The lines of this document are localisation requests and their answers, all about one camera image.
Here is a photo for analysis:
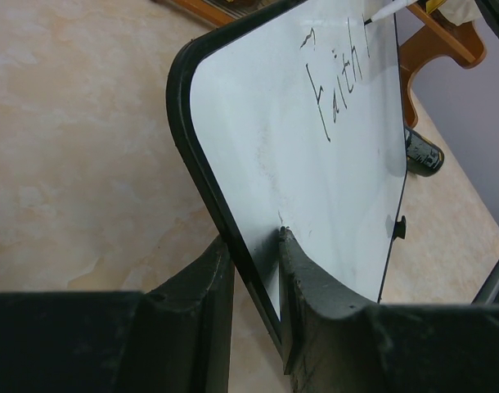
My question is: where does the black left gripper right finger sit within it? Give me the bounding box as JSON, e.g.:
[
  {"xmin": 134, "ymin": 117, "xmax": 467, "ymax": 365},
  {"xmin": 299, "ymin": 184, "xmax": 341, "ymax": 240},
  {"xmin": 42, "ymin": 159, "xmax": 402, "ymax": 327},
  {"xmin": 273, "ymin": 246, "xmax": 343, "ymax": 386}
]
[{"xmin": 279, "ymin": 228, "xmax": 499, "ymax": 392}]

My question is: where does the white whiteboard black frame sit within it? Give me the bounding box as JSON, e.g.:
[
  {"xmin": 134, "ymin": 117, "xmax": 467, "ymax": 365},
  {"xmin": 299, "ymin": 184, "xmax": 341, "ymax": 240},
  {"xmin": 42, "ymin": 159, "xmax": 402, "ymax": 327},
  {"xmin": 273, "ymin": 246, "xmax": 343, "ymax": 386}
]
[{"xmin": 166, "ymin": 1, "xmax": 407, "ymax": 344}]

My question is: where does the black white marker pen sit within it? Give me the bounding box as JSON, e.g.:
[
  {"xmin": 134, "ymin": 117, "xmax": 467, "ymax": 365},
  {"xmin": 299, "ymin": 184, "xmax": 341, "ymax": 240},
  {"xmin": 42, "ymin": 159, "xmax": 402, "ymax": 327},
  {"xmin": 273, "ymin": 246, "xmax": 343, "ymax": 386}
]
[{"xmin": 364, "ymin": 0, "xmax": 417, "ymax": 25}]

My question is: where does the black yellow drink can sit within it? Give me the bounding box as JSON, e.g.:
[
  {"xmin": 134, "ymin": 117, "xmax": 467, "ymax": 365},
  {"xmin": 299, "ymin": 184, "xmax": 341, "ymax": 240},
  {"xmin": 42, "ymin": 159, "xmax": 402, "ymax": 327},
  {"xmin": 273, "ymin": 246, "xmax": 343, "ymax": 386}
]
[{"xmin": 404, "ymin": 126, "xmax": 444, "ymax": 177}]

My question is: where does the white paper bag right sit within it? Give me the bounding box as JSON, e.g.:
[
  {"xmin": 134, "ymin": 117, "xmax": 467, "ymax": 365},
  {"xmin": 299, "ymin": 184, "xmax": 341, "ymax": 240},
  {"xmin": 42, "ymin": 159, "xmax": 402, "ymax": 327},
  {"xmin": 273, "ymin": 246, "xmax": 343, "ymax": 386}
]
[{"xmin": 421, "ymin": 0, "xmax": 482, "ymax": 25}]

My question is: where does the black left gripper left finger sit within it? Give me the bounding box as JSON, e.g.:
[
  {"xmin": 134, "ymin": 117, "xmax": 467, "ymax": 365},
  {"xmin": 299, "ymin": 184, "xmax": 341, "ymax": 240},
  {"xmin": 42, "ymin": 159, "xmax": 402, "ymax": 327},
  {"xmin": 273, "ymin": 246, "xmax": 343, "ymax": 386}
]
[{"xmin": 0, "ymin": 239, "xmax": 234, "ymax": 392}]

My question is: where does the orange wooden shelf rack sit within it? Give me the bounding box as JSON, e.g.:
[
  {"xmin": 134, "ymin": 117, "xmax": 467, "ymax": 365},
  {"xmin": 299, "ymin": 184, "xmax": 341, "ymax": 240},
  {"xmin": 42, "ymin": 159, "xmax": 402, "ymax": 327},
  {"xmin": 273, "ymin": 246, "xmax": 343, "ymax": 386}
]
[{"xmin": 173, "ymin": 0, "xmax": 487, "ymax": 127}]

